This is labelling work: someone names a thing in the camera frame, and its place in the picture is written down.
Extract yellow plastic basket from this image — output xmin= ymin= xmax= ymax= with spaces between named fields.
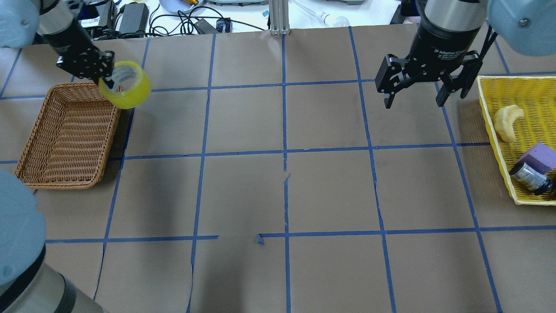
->
xmin=477 ymin=76 xmax=556 ymax=206

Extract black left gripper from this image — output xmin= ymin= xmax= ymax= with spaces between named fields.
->
xmin=56 ymin=48 xmax=115 ymax=84

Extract black power adapter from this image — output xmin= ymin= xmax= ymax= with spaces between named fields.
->
xmin=117 ymin=2 xmax=149 ymax=37

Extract blue bowl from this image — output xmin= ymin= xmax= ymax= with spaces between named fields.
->
xmin=159 ymin=0 xmax=205 ymax=14

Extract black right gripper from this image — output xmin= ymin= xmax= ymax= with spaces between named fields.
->
xmin=375 ymin=43 xmax=483 ymax=109

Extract brown wicker basket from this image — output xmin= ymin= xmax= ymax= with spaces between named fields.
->
xmin=14 ymin=83 xmax=121 ymax=190

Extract pale banana toy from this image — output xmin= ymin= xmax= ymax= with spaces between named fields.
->
xmin=493 ymin=105 xmax=524 ymax=144

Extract aluminium frame post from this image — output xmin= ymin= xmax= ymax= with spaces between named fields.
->
xmin=268 ymin=0 xmax=291 ymax=35

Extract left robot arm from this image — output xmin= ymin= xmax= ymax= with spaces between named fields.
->
xmin=1 ymin=0 xmax=122 ymax=313

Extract black cables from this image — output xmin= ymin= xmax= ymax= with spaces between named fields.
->
xmin=149 ymin=4 xmax=266 ymax=36

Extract purple foam block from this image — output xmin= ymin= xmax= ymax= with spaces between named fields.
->
xmin=516 ymin=142 xmax=556 ymax=174

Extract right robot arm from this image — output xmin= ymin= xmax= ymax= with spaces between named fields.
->
xmin=375 ymin=0 xmax=556 ymax=109

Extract yellow tape roll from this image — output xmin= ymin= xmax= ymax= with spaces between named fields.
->
xmin=99 ymin=60 xmax=152 ymax=110

